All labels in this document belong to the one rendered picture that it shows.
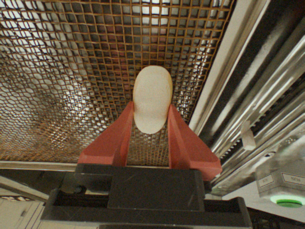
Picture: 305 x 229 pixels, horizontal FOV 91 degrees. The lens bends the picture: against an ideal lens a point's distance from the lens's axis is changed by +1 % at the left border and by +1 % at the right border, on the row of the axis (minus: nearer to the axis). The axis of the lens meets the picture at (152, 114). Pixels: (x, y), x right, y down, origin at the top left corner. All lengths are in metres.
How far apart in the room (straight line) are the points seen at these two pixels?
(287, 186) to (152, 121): 0.31
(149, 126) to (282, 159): 0.24
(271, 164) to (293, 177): 0.07
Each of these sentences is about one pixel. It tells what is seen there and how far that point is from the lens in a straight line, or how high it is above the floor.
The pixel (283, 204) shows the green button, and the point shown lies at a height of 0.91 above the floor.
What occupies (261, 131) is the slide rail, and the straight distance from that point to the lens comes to 0.28.
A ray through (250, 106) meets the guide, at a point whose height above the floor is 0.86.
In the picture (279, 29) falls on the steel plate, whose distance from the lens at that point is 0.22.
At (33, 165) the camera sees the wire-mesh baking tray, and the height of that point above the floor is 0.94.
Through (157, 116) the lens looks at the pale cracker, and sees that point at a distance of 0.16.
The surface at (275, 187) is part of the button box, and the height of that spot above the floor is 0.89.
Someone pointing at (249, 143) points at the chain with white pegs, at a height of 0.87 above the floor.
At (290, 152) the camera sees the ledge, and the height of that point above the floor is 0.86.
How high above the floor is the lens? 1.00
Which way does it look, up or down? 38 degrees down
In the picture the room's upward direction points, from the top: 166 degrees counter-clockwise
